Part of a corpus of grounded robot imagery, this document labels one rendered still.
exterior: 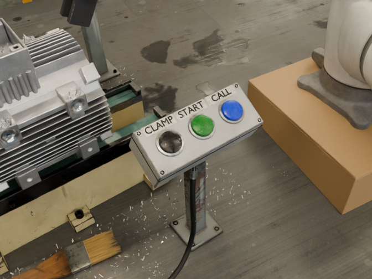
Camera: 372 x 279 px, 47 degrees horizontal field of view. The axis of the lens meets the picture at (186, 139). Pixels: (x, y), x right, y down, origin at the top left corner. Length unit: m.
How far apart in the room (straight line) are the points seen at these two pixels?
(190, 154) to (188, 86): 0.52
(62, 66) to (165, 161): 0.23
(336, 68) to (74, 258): 0.57
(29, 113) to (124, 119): 0.28
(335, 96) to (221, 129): 0.35
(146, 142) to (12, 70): 0.21
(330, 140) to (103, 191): 0.42
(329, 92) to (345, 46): 0.12
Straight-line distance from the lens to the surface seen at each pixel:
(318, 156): 0.82
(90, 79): 0.65
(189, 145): 0.55
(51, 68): 0.66
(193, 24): 1.29
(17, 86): 0.64
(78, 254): 0.78
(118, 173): 0.80
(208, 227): 0.78
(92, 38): 1.06
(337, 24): 0.81
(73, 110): 0.64
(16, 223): 0.78
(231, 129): 0.58
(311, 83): 0.91
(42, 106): 0.64
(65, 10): 0.61
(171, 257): 0.76
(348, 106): 0.86
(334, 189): 0.82
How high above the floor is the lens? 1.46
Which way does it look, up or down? 46 degrees down
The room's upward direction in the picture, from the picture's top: 3 degrees counter-clockwise
